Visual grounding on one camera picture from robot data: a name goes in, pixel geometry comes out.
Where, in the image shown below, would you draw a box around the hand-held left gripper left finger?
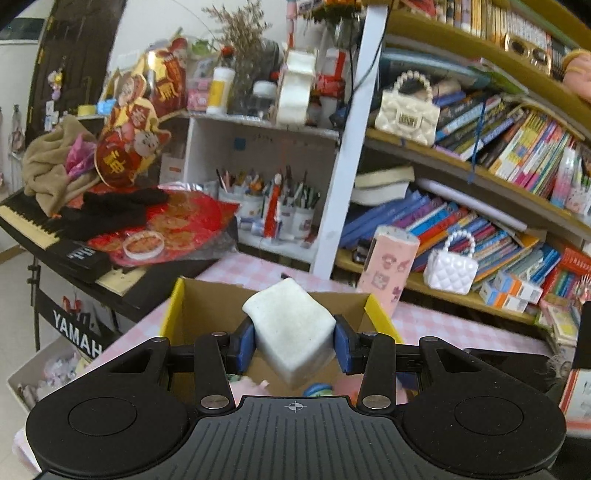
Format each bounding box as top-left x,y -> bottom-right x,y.
124,318 -> 257,414

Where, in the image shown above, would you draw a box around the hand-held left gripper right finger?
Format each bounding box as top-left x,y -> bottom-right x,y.
332,315 -> 490,414

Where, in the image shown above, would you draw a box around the pink plush toy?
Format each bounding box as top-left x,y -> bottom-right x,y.
231,376 -> 271,408

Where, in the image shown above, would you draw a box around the white foam block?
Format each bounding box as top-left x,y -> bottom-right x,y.
242,277 -> 337,389

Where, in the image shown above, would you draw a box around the yellow cardboard box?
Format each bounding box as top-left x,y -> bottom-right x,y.
159,277 -> 403,403

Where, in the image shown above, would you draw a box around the orange blue carton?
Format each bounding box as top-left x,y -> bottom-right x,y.
479,281 -> 527,315
494,271 -> 543,304

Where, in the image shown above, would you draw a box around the pink checked tablecloth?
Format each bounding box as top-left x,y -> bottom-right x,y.
88,251 -> 591,370

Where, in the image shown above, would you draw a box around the pink stickered cylinder holder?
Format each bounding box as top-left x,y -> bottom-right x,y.
358,225 -> 421,320

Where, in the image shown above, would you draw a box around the red thick book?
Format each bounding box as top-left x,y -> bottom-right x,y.
540,247 -> 591,302

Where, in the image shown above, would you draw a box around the red gold paper fan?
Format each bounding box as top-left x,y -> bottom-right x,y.
88,189 -> 239,269

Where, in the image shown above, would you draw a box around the group of pen holders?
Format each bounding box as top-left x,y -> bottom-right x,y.
215,168 -> 321,241

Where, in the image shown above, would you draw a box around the white rolled paper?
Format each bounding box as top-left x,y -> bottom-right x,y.
416,178 -> 528,232

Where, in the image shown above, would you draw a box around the lying thick books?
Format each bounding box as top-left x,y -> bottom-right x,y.
351,165 -> 416,206

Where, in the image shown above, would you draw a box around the black cloth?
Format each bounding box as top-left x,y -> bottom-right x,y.
58,187 -> 169,241

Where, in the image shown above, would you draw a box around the black electronic keyboard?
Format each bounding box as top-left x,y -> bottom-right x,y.
0,187 -> 241,365

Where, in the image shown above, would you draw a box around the white shelf unit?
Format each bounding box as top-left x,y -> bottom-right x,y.
185,0 -> 389,280

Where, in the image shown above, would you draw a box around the white storage bin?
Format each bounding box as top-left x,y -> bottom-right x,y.
7,337 -> 94,411

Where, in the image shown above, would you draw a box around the row of thin colourful books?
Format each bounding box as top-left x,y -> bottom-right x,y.
434,88 -> 580,195

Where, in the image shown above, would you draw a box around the cream quilted purse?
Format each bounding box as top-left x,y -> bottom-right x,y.
374,70 -> 441,146

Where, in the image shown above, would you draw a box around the red gold paper decoration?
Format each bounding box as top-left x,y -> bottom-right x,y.
95,37 -> 188,188

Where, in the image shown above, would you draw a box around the dark jar white lid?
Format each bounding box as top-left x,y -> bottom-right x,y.
252,80 -> 279,117

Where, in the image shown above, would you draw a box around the pink plastic bag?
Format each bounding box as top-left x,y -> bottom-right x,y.
65,134 -> 99,179

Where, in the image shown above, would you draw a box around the white ribbon roll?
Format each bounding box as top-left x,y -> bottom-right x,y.
276,48 -> 319,125

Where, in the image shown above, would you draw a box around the white bottle yellow label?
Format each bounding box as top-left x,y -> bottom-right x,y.
206,66 -> 236,115

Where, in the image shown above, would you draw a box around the beige cloth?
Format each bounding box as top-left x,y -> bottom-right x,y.
22,115 -> 100,217

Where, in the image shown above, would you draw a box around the dried flower bunch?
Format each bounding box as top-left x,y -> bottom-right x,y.
203,0 -> 274,112

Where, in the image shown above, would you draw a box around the wooden bookshelf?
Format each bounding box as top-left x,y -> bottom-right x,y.
335,0 -> 591,333

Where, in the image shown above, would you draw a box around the gold-framed sunglasses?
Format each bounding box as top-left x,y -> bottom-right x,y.
503,32 -> 553,75

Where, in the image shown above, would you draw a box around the dark door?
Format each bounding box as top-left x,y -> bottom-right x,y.
28,0 -> 127,139

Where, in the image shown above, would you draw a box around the row of yellow-spined books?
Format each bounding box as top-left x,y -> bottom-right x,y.
434,0 -> 578,70

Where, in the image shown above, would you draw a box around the white quilted pearl-handle purse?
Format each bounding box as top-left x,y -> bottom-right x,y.
423,230 -> 479,296

